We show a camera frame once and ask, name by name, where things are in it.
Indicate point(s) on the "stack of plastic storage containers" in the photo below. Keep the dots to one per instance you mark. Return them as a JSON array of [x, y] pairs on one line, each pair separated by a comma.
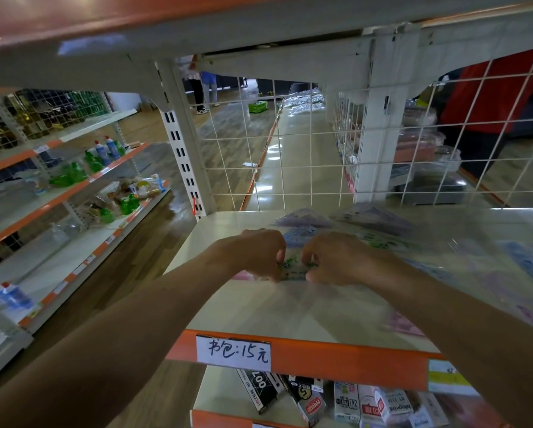
[[422, 164]]

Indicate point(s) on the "white red carton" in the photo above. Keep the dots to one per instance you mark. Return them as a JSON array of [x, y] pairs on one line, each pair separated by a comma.
[[368, 407]]

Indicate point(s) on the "row of distant clear packets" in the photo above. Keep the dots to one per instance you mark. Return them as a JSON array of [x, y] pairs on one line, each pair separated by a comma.
[[304, 102]]

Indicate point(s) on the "neighbouring white orange shelf rack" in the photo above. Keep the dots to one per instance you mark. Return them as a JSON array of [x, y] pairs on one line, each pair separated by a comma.
[[61, 267]]

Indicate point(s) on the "person's left fingers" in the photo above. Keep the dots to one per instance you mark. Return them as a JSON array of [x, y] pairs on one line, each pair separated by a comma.
[[279, 260]]

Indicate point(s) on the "black white carton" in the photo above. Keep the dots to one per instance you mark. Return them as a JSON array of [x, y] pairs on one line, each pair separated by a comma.
[[257, 390]]

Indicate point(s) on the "black orange carton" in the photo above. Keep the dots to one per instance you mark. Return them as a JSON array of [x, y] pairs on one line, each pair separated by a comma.
[[309, 398]]

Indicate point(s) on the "person's left forearm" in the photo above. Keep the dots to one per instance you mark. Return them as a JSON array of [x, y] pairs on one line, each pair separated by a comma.
[[115, 343]]

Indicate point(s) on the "person's left hand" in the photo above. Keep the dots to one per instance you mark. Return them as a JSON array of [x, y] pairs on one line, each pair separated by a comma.
[[248, 251]]

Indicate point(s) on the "handwritten white price label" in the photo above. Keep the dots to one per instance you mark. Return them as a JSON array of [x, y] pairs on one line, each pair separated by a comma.
[[233, 353]]

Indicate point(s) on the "green spray bottle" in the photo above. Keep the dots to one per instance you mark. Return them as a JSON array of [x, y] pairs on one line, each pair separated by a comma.
[[106, 216], [92, 162], [129, 204], [70, 176]]

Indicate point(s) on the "white grey print carton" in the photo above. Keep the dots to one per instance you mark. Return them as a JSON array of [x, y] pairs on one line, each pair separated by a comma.
[[347, 403]]

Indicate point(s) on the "green plastic crate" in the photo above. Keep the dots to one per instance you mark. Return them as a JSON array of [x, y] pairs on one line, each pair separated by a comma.
[[258, 106]]

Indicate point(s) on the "row of green glass bottles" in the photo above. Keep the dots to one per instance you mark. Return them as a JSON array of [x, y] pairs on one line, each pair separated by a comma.
[[48, 115]]

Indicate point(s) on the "white orange shelf unit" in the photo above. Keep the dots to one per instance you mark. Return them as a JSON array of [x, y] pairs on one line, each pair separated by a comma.
[[311, 357]]

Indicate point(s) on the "yellow snack packet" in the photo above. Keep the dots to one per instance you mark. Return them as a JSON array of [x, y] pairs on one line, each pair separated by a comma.
[[146, 186]]

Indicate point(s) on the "yellow white price label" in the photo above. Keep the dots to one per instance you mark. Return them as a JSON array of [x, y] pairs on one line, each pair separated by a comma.
[[449, 377]]

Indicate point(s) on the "blue cleaner bottle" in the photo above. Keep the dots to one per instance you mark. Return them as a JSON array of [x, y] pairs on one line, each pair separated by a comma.
[[112, 147], [102, 153]]

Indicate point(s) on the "plain white carton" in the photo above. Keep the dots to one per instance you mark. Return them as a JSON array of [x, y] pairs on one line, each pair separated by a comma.
[[431, 412]]

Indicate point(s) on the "person's right forearm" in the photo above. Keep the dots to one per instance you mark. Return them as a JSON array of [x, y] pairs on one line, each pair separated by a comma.
[[471, 343]]

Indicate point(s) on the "pile of clear wrapped goods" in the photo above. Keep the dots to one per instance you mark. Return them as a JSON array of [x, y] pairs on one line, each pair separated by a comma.
[[471, 262]]

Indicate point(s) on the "green print plastic packet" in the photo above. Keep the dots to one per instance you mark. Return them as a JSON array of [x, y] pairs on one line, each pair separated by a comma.
[[382, 245]]

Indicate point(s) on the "person's right hand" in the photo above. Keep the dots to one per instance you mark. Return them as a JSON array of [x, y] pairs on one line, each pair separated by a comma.
[[338, 256]]

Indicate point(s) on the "white carton with dark print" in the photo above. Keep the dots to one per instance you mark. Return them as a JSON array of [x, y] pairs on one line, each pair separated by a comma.
[[395, 406]]

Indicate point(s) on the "person's right fingers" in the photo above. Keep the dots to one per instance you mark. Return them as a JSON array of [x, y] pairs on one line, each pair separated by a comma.
[[309, 262]]

